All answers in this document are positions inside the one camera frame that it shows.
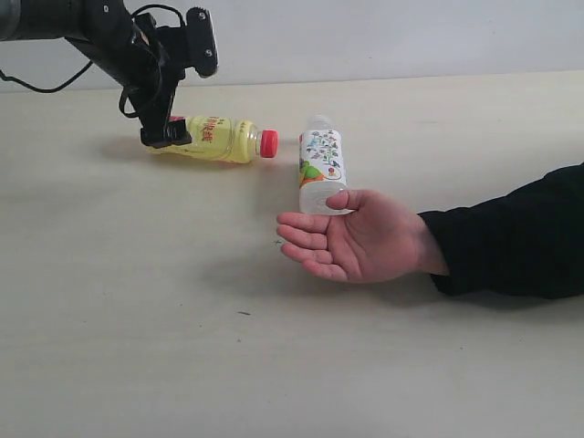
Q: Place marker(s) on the person's open hand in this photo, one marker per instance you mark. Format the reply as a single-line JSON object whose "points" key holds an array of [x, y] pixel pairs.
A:
{"points": [[375, 239]]}

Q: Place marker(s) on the black sleeved forearm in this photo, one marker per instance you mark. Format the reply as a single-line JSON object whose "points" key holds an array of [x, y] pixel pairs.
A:
{"points": [[528, 243]]}

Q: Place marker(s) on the floral label clear bottle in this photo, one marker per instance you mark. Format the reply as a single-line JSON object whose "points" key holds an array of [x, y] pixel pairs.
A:
{"points": [[321, 169]]}

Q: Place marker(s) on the yellow juice bottle red cap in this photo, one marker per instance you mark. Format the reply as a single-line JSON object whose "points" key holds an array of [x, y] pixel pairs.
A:
{"points": [[216, 139]]}

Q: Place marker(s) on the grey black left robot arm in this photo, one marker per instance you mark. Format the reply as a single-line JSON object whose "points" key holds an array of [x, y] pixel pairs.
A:
{"points": [[43, 20]]}

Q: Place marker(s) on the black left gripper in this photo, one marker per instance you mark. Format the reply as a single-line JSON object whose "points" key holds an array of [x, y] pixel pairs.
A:
{"points": [[127, 47]]}

